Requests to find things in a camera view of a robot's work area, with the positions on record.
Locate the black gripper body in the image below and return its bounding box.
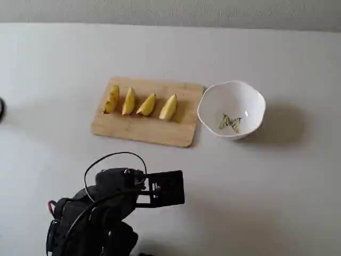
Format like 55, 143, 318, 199
95, 167, 147, 198

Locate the apple slice with red skin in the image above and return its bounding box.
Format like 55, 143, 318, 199
159, 93, 178, 121

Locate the bamboo cutting board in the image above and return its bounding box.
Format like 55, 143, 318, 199
90, 76, 205, 148

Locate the narrow yellow apple slice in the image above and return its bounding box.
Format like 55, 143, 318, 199
121, 86, 136, 116

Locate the large browned apple slice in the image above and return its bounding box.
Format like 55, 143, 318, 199
103, 84, 120, 115

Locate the small yellow apple slice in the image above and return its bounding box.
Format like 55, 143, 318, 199
136, 93, 157, 117

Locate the white bowl with butterfly print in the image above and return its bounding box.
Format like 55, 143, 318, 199
197, 80, 266, 141

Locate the thin black camera cable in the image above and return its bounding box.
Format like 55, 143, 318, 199
84, 151, 148, 203

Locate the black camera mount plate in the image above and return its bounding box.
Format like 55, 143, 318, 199
136, 170, 185, 209

